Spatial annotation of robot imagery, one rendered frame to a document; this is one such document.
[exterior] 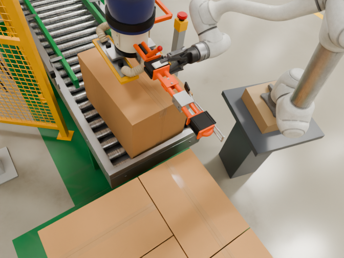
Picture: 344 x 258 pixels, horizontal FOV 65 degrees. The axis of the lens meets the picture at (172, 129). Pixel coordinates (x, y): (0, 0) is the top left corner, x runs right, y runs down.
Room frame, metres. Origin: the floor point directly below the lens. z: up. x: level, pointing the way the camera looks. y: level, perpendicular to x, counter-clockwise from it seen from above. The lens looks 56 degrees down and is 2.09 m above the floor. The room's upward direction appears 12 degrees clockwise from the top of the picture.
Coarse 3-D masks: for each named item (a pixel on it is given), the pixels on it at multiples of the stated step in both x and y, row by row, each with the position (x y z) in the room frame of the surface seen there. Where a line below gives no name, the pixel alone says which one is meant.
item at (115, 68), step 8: (96, 40) 1.11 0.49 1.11; (112, 40) 1.13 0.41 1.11; (104, 48) 1.06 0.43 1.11; (104, 56) 1.01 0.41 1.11; (112, 64) 0.96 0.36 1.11; (120, 64) 0.95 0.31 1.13; (128, 64) 0.99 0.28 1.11; (120, 72) 0.92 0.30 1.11; (120, 80) 0.87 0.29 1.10; (128, 80) 0.89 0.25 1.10
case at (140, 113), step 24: (96, 48) 1.22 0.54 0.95; (96, 72) 1.03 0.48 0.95; (144, 72) 1.11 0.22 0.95; (96, 96) 1.02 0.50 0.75; (120, 96) 0.90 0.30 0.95; (144, 96) 0.93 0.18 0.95; (168, 96) 0.97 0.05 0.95; (120, 120) 0.82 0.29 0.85; (144, 120) 0.79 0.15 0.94; (168, 120) 0.91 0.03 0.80; (144, 144) 0.79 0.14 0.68
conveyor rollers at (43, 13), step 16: (32, 0) 2.11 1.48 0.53; (48, 0) 2.14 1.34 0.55; (64, 0) 2.23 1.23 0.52; (80, 0) 2.25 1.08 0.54; (48, 16) 1.95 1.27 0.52; (64, 16) 1.97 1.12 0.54; (80, 16) 2.00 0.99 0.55; (64, 32) 1.78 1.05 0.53; (80, 32) 1.80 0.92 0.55; (48, 48) 1.54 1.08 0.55; (64, 48) 1.60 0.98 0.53; (80, 48) 1.61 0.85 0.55; (64, 80) 1.26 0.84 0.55; (80, 96) 1.15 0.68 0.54; (96, 112) 1.04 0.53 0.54; (112, 144) 0.83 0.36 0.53; (128, 160) 0.73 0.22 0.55
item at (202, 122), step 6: (198, 114) 0.66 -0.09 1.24; (204, 114) 0.67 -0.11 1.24; (192, 120) 0.63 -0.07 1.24; (198, 120) 0.63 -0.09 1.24; (204, 120) 0.64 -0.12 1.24; (210, 120) 0.64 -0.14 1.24; (192, 126) 0.62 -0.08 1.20; (198, 126) 0.60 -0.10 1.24; (204, 126) 0.61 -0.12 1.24; (210, 126) 0.62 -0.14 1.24; (198, 132) 0.60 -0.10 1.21; (204, 132) 0.59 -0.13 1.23; (198, 138) 0.58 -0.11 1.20
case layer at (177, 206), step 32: (192, 160) 0.83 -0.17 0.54; (128, 192) 0.53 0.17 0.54; (160, 192) 0.57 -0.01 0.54; (192, 192) 0.61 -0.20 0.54; (64, 224) 0.29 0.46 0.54; (96, 224) 0.33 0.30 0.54; (128, 224) 0.36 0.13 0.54; (160, 224) 0.39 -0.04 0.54; (192, 224) 0.43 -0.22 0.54; (224, 224) 0.46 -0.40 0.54; (64, 256) 0.14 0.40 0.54; (96, 256) 0.17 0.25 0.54; (128, 256) 0.20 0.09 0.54; (160, 256) 0.23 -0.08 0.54; (192, 256) 0.26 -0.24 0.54; (224, 256) 0.30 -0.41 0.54; (256, 256) 0.33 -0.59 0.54
